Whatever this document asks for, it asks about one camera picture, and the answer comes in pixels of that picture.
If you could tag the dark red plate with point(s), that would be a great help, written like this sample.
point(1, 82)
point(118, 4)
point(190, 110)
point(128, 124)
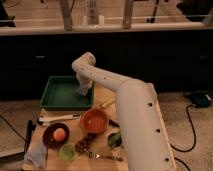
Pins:
point(48, 136)

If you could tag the green plastic tray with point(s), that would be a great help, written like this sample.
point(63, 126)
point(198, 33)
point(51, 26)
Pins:
point(61, 94)

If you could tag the small green cup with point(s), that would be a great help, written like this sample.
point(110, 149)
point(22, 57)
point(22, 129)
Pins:
point(67, 152)

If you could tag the blue grey sponge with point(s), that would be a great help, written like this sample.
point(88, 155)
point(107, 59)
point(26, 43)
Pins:
point(83, 90)

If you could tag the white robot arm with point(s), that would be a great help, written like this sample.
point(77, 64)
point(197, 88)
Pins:
point(144, 135)

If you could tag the grey folded cloth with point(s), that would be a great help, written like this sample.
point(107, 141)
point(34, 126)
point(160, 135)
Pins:
point(37, 156)

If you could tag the black-handled knife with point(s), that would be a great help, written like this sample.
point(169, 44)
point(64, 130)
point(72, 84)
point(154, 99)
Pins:
point(113, 124)

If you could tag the silver fork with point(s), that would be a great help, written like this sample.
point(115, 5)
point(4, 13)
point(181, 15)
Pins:
point(99, 156)

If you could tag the bunch of dark grapes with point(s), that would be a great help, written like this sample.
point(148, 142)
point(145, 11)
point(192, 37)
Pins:
point(83, 145)

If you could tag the orange round fruit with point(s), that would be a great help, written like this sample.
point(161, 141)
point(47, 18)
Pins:
point(59, 135)

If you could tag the yellow banana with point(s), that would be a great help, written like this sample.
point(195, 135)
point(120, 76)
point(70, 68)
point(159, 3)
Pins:
point(107, 103)

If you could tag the dark cup with green vegetable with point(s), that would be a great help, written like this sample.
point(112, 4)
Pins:
point(114, 140)

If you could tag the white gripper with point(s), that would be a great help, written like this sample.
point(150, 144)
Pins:
point(83, 81)

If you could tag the orange bowl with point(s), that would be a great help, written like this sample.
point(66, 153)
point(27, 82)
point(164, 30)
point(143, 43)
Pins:
point(94, 121)

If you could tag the dark blue floor device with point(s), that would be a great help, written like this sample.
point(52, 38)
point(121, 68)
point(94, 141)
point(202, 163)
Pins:
point(200, 99)

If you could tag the white long-handled tool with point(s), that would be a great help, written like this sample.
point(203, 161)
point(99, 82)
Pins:
point(56, 118)

